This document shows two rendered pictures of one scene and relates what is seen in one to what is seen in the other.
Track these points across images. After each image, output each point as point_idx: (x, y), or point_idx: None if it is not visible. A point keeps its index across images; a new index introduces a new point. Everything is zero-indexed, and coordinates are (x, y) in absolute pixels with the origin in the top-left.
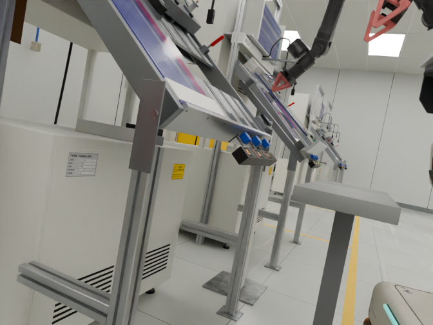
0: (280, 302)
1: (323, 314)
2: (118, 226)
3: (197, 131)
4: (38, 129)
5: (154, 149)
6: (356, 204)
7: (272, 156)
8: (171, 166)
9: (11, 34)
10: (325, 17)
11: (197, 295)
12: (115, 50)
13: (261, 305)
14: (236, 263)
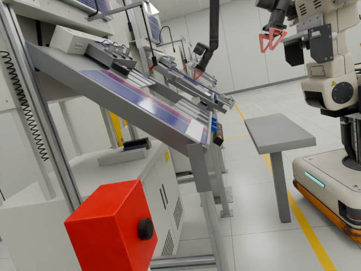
0: (244, 191)
1: (281, 193)
2: (163, 208)
3: None
4: None
5: None
6: (293, 143)
7: (219, 124)
8: (164, 156)
9: None
10: (210, 25)
11: (203, 213)
12: (150, 130)
13: (237, 199)
14: (220, 187)
